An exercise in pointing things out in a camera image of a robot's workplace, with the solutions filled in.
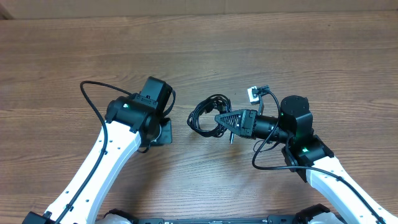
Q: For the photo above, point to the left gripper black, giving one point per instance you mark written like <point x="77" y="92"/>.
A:
<point x="165" y="135"/>

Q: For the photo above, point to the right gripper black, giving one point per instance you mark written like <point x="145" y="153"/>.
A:
<point x="247" y="122"/>

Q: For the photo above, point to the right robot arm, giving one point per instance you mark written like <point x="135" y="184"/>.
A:
<point x="306" y="154"/>

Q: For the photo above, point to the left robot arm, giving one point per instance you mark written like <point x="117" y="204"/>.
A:
<point x="134" y="122"/>

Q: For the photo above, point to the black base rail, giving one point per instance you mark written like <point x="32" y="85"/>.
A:
<point x="315" y="214"/>

